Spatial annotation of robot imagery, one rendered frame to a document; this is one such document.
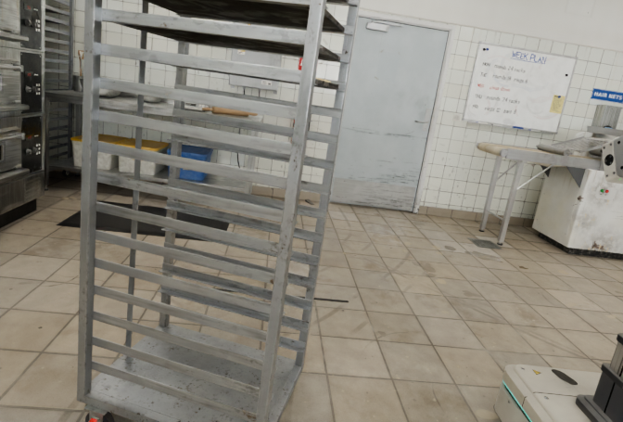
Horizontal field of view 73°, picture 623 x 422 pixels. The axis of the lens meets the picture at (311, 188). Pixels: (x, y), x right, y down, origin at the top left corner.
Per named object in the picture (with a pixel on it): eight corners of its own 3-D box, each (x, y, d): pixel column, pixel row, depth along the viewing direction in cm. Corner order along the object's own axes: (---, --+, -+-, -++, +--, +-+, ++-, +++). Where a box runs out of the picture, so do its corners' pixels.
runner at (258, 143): (307, 156, 109) (309, 145, 109) (304, 157, 107) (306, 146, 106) (97, 118, 123) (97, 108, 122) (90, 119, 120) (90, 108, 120)
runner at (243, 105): (311, 121, 107) (313, 109, 107) (309, 121, 105) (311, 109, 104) (98, 87, 121) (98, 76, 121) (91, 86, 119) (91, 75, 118)
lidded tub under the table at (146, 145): (113, 171, 392) (114, 143, 386) (131, 162, 437) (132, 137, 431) (156, 176, 396) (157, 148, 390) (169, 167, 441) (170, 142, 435)
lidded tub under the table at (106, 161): (68, 165, 388) (68, 137, 382) (91, 157, 434) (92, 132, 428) (110, 171, 391) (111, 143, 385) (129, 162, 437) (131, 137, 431)
